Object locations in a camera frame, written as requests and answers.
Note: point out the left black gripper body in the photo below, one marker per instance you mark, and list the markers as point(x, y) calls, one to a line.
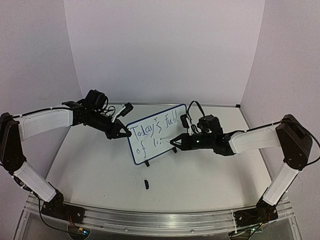
point(94, 123)

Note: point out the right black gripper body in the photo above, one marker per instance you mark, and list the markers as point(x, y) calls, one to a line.
point(186, 141)

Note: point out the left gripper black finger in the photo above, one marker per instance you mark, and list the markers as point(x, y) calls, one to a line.
point(112, 136)
point(122, 128)

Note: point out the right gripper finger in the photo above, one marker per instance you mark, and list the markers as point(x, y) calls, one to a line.
point(179, 140)
point(177, 144)

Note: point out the blue framed whiteboard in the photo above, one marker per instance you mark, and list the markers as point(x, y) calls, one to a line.
point(145, 142)

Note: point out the dark blue marker cap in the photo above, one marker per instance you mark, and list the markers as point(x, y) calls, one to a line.
point(147, 186)

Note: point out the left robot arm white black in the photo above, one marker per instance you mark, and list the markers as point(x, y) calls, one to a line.
point(14, 129)

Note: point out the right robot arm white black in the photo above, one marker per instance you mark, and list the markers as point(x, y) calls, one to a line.
point(288, 134)

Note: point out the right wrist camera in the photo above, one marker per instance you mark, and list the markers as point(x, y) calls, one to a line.
point(187, 124)

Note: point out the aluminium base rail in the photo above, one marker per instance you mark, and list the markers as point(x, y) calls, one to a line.
point(168, 224)

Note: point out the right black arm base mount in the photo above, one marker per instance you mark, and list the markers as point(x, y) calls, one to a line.
point(262, 213)

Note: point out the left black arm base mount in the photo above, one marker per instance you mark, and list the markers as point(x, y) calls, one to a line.
point(56, 208)

